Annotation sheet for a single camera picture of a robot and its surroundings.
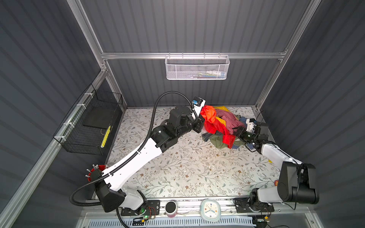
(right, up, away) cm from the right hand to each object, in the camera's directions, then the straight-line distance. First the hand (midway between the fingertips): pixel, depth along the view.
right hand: (236, 131), depth 89 cm
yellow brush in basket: (-71, -1, -20) cm, 74 cm away
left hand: (-23, +10, -24) cm, 35 cm away
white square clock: (-19, -38, -19) cm, 47 cm away
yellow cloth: (-6, +16, +10) cm, 19 cm away
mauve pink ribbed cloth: (-3, +7, 0) cm, 8 cm away
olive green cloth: (-11, -8, +7) cm, 15 cm away
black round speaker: (-39, -36, -21) cm, 58 cm away
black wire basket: (-84, +3, -17) cm, 86 cm away
